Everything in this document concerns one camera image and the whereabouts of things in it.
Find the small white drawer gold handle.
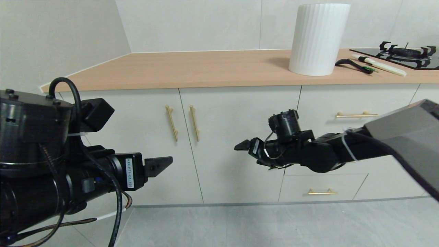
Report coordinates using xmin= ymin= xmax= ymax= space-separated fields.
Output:
xmin=278 ymin=173 xmax=369 ymax=203

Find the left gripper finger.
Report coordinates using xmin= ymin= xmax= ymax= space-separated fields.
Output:
xmin=144 ymin=156 xmax=173 ymax=178

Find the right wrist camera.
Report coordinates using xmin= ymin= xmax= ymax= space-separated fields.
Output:
xmin=268 ymin=109 xmax=301 ymax=143

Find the white cabinet door gold handle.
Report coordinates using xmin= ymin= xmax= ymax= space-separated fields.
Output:
xmin=59 ymin=88 xmax=204 ymax=207
xmin=179 ymin=85 xmax=302 ymax=204

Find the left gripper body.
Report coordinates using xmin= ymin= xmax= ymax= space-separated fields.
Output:
xmin=65 ymin=152 xmax=149 ymax=215

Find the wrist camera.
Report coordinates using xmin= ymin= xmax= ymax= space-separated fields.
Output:
xmin=80 ymin=98 xmax=115 ymax=133
xmin=268 ymin=109 xmax=301 ymax=143

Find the black cable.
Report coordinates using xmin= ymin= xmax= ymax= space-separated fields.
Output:
xmin=49 ymin=77 xmax=83 ymax=138

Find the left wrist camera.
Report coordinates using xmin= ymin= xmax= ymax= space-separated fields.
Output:
xmin=80 ymin=98 xmax=115 ymax=133

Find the black kitchen utensil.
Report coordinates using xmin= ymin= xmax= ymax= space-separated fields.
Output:
xmin=335 ymin=58 xmax=374 ymax=74

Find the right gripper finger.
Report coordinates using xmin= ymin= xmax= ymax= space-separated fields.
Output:
xmin=234 ymin=139 xmax=255 ymax=152

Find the wooden top kitchen cabinet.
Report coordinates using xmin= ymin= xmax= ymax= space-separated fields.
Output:
xmin=40 ymin=48 xmax=439 ymax=208

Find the black gas hob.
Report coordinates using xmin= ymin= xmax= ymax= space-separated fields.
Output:
xmin=349 ymin=41 xmax=439 ymax=71

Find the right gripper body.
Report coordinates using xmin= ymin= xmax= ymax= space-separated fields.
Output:
xmin=248 ymin=130 xmax=312 ymax=170

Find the white ribbed utensil holder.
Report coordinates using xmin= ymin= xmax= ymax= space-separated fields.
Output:
xmin=288 ymin=3 xmax=351 ymax=77

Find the large white drawer gold handle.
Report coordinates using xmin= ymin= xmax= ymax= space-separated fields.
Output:
xmin=283 ymin=84 xmax=420 ymax=176

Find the cream handled knife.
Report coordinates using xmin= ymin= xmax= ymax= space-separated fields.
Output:
xmin=351 ymin=54 xmax=407 ymax=77

